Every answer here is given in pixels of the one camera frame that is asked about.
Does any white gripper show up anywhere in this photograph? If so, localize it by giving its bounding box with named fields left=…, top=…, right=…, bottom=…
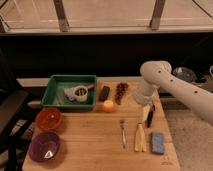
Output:
left=133, top=78, right=157, bottom=128

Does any black eraser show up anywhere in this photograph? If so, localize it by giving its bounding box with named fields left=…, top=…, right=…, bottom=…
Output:
left=99, top=86, right=110, bottom=101

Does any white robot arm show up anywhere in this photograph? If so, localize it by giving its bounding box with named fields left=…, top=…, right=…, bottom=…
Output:
left=133, top=61, right=213, bottom=126

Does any red bowl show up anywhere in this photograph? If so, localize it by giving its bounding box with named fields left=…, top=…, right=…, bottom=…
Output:
left=35, top=108, right=62, bottom=131

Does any purple bowl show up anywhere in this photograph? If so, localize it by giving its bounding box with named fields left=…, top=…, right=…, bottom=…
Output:
left=28, top=132, right=60, bottom=162

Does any blue sponge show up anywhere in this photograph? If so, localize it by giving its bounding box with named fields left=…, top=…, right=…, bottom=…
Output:
left=151, top=132, right=165, bottom=155

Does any metal fork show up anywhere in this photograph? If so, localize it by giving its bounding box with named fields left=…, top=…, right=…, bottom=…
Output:
left=120, top=120, right=126, bottom=149

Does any bunch of dark grapes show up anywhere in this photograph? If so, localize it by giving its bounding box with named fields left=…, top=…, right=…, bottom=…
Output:
left=115, top=82, right=129, bottom=105

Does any orange fruit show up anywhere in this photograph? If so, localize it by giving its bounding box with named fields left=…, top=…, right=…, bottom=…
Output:
left=103, top=100, right=114, bottom=113

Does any grey metal pot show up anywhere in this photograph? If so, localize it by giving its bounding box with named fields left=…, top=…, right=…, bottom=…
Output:
left=173, top=67, right=196, bottom=83

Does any red item in tray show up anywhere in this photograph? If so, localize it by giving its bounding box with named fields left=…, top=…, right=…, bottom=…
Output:
left=87, top=84, right=94, bottom=91

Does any white mug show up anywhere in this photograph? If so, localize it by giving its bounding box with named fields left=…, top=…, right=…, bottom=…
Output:
left=73, top=86, right=88, bottom=102

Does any green plastic tray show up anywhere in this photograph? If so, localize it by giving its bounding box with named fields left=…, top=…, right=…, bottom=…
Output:
left=41, top=75, right=97, bottom=112

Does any black chair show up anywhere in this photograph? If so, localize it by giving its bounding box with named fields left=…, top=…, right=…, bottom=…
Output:
left=0, top=50, right=35, bottom=171

